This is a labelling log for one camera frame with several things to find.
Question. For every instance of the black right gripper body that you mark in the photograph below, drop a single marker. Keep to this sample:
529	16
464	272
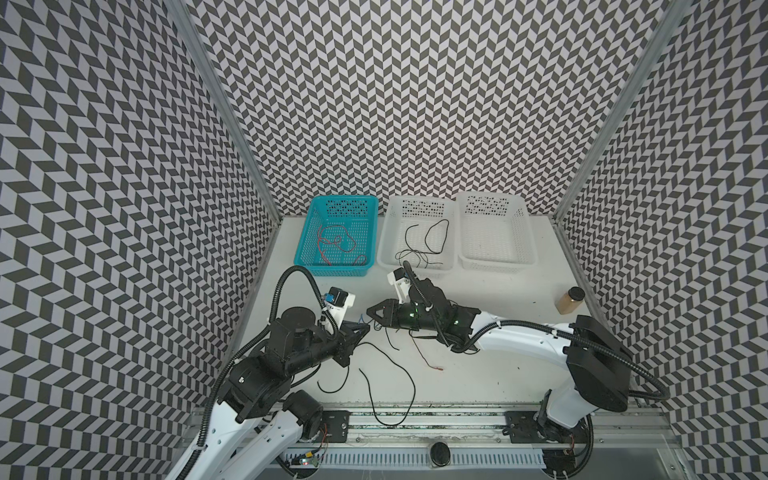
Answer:
402	312

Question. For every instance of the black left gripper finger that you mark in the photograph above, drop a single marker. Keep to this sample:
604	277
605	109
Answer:
343	350
352	330

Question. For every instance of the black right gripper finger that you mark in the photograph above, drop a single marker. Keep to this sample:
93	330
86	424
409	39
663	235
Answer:
383	309
386	321

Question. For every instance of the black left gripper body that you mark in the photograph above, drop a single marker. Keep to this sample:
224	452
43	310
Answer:
320	348

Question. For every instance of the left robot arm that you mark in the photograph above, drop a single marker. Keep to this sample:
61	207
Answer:
257	410

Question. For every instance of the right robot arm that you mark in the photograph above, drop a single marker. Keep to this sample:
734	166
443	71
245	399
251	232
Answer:
601	372

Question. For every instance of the white plastic basket middle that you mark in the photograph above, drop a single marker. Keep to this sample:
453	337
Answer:
420	230

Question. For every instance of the white plastic basket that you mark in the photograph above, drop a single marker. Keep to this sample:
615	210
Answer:
420	230
494	233

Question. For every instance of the teal plastic basket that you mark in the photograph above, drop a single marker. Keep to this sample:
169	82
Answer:
339	236

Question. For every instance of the white plastic basket right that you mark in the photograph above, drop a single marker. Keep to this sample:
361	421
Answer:
494	233

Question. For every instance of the brown spice bottle black cap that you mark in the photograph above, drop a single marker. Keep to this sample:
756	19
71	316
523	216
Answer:
570	300

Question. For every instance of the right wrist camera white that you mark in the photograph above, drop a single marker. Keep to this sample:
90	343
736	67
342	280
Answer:
401	280

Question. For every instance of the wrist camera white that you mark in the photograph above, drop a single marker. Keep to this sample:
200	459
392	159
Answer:
337	302
401	280

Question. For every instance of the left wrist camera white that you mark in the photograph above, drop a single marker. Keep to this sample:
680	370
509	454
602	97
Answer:
337	302

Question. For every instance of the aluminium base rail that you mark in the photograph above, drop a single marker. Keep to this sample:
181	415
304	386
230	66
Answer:
432	439

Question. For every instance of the aluminium corner post left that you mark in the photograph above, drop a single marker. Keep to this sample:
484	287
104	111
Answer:
179	14

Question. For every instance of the aluminium corner post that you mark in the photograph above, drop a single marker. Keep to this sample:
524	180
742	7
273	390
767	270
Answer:
179	14
660	38

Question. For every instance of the aluminium corner post right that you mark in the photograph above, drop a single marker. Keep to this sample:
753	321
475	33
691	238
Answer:
660	38

